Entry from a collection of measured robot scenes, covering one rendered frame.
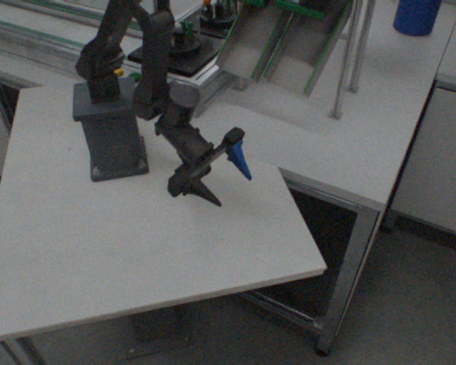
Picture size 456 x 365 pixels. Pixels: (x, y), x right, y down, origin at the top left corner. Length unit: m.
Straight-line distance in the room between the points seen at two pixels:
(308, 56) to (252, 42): 0.17
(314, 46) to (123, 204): 0.64
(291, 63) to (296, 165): 0.28
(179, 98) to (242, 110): 0.56
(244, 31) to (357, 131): 0.43
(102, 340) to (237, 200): 1.00
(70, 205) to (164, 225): 0.24
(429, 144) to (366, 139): 0.61
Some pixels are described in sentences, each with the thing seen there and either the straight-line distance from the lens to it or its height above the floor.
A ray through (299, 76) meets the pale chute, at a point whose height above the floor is 1.02.
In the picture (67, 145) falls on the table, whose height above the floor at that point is 0.86.
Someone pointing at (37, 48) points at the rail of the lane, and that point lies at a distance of 1.65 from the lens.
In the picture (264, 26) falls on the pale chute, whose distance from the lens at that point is 1.27.
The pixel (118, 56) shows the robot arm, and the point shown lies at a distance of 0.96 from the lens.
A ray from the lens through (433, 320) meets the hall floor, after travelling 2.01.
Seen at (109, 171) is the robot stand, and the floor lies 0.88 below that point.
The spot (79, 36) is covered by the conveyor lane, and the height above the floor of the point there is 0.92.
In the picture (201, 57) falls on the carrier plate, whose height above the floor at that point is 0.97.
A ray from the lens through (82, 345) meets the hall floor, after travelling 1.86.
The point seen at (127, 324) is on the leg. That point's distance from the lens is 1.84.
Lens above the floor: 1.60
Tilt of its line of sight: 43 degrees down
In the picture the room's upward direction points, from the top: straight up
